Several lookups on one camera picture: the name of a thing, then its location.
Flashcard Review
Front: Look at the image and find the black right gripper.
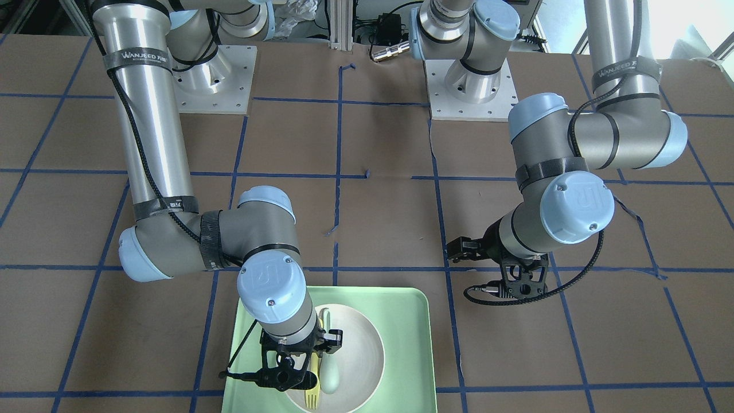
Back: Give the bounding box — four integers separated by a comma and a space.
220, 328, 343, 392

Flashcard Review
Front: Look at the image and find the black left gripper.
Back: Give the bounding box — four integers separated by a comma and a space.
447, 223, 550, 300

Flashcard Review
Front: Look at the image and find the yellow plastic fork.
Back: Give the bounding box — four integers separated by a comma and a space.
304, 351, 321, 411

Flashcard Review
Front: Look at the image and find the green plastic spoon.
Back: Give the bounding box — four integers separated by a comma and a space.
319, 308, 340, 395

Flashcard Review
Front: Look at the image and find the white round plate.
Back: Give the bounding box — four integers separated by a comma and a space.
315, 303, 385, 412

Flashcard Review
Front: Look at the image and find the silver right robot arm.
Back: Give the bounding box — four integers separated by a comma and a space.
85, 1, 342, 391

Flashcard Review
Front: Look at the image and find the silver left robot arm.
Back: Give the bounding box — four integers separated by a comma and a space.
447, 1, 689, 306

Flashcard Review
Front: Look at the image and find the black power adapter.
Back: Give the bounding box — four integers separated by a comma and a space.
377, 13, 402, 38

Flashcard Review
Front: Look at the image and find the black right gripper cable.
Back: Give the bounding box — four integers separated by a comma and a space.
227, 318, 260, 373

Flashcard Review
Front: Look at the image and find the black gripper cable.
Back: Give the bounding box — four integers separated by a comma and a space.
227, 318, 260, 373
463, 229, 605, 306

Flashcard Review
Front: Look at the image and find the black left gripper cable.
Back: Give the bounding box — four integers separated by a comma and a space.
463, 229, 605, 306

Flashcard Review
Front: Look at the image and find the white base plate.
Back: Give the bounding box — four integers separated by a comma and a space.
424, 60, 518, 122

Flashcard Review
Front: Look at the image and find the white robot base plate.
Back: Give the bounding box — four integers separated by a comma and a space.
173, 45, 257, 115

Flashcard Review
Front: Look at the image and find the aluminium frame post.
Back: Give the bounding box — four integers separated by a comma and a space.
327, 1, 354, 53

